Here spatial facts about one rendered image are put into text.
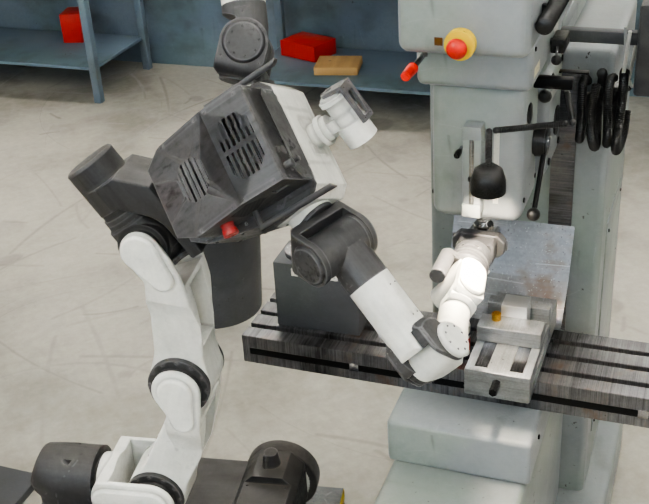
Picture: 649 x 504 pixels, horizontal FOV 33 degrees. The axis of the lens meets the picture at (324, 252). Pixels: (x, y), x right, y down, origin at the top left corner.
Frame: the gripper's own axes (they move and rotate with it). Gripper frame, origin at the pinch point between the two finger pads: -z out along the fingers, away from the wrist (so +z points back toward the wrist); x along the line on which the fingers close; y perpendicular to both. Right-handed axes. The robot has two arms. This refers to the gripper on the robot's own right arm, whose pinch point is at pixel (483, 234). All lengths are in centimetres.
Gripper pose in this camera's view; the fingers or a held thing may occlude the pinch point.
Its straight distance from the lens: 251.8
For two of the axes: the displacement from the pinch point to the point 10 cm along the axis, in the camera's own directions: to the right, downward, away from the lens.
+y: 0.6, 8.7, 4.9
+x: -9.4, -1.2, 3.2
